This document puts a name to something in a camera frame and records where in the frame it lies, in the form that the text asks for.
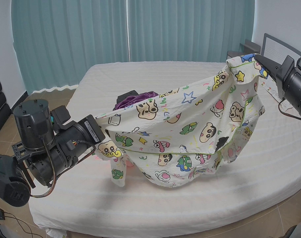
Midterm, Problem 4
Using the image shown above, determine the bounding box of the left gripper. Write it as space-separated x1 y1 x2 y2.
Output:
55 115 107 169

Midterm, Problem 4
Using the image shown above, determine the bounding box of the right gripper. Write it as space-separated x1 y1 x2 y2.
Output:
276 56 301 119

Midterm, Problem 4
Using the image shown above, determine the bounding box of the white printed pyjama top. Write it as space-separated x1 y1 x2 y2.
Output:
95 53 270 188

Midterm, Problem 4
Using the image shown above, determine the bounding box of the white printed pillow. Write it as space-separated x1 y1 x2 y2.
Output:
261 78 293 113

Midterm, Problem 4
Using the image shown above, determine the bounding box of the grey bedside table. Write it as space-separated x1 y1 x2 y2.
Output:
227 39 261 59

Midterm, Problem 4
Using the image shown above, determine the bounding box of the purple garment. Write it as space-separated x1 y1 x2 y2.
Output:
115 91 161 110

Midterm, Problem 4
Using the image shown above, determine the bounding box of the black garment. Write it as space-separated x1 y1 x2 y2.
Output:
116 90 139 106

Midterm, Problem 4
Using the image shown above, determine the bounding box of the bed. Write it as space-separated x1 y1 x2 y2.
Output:
29 33 301 234

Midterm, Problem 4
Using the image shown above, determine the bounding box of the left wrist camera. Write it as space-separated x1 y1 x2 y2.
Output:
50 105 74 134

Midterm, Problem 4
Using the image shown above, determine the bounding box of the black cable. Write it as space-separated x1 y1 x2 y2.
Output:
29 138 58 199

